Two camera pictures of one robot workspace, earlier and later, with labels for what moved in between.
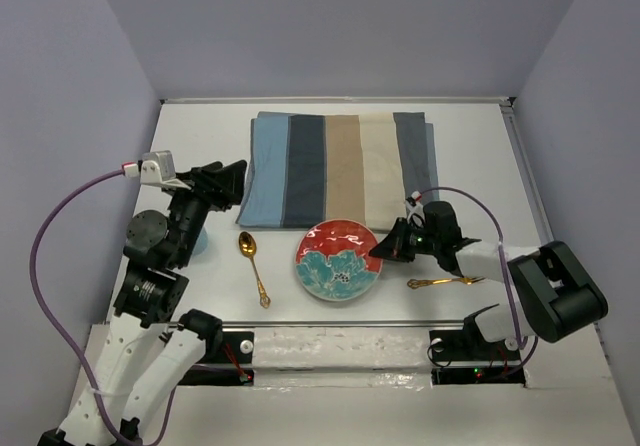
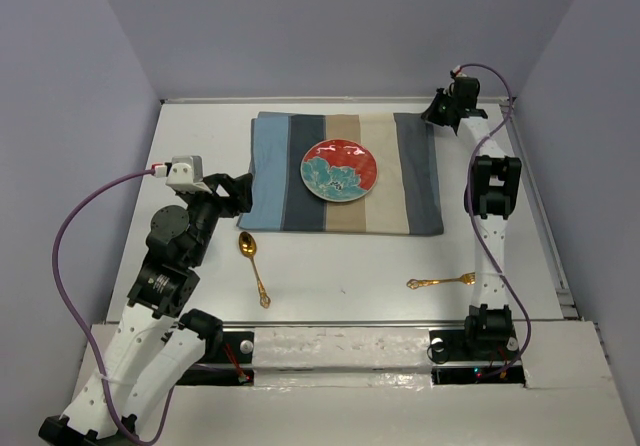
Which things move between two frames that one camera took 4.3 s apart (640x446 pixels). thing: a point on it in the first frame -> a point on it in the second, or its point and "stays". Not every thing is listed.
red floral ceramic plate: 332,260 -> 339,170
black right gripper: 393,246 -> 430,113
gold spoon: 248,247 stays
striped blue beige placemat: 305,168 stays
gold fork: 413,283 stays
